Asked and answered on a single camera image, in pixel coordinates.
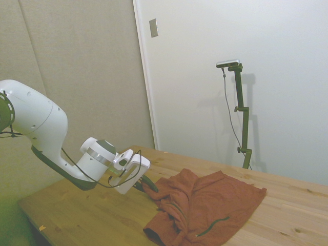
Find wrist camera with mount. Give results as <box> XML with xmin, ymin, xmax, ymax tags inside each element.
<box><xmin>119</xmin><ymin>155</ymin><xmax>141</xmax><ymax>179</ymax></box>

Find grey stereo camera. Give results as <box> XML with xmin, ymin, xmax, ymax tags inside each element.
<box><xmin>216</xmin><ymin>58</ymin><xmax>241</xmax><ymax>69</ymax></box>

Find dark articulated camera stand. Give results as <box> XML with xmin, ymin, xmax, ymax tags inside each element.
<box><xmin>227</xmin><ymin>64</ymin><xmax>253</xmax><ymax>170</ymax></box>

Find rust red shorts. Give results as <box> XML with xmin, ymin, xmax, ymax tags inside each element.
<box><xmin>142</xmin><ymin>168</ymin><xmax>268</xmax><ymax>245</ymax></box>

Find white door frame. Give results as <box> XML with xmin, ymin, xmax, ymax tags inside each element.
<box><xmin>132</xmin><ymin>0</ymin><xmax>161</xmax><ymax>151</ymax></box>

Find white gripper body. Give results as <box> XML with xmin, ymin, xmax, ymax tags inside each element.
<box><xmin>112</xmin><ymin>154</ymin><xmax>151</xmax><ymax>195</ymax></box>

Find metal wall switch plate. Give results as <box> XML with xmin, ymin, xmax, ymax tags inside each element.
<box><xmin>149</xmin><ymin>18</ymin><xmax>160</xmax><ymax>38</ymax></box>

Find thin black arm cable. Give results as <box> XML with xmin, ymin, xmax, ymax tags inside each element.
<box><xmin>60</xmin><ymin>147</ymin><xmax>143</xmax><ymax>189</ymax></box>

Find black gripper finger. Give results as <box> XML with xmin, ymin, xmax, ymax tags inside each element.
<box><xmin>142</xmin><ymin>175</ymin><xmax>160</xmax><ymax>193</ymax></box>
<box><xmin>134</xmin><ymin>180</ymin><xmax>147</xmax><ymax>193</ymax></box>

